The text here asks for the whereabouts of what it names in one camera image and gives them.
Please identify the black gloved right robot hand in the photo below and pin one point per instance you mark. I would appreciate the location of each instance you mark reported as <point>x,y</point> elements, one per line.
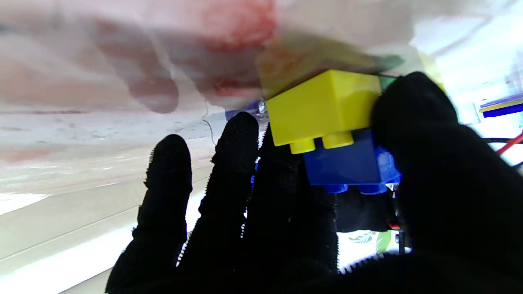
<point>449,196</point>

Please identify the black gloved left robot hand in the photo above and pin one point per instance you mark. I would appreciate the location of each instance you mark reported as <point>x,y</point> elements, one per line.
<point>363,212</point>

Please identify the blue toy brick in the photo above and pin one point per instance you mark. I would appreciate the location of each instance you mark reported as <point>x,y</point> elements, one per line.
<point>351,163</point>

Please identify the yellow toy brick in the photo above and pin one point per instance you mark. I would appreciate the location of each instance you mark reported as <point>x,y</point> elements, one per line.
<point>322,108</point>

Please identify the green toy brick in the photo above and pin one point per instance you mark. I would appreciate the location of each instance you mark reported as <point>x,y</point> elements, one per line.
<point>387,82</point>

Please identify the large-leaf green houseplant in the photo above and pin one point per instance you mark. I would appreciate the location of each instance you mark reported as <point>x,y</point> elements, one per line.
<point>374,241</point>

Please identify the beige fabric sofa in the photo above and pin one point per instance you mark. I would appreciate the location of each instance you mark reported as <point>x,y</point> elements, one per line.
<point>61,228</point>

